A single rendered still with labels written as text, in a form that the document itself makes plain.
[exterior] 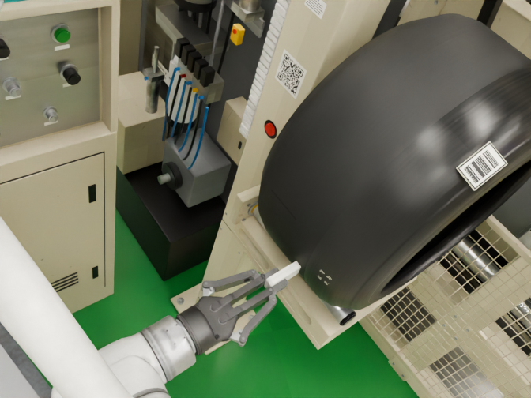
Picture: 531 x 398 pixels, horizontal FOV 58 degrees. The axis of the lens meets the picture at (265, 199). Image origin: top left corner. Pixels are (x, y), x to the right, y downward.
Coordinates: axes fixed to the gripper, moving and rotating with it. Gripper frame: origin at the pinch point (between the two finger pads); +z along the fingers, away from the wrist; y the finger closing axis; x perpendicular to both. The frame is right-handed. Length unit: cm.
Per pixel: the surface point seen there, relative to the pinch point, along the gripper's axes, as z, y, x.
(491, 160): 21.4, -10.3, -32.2
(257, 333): 24, 15, 111
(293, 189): 4.2, 7.2, -15.6
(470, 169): 18.5, -9.5, -31.2
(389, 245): 8.4, -9.7, -19.3
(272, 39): 25, 41, -14
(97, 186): -13, 58, 35
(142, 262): -1, 66, 108
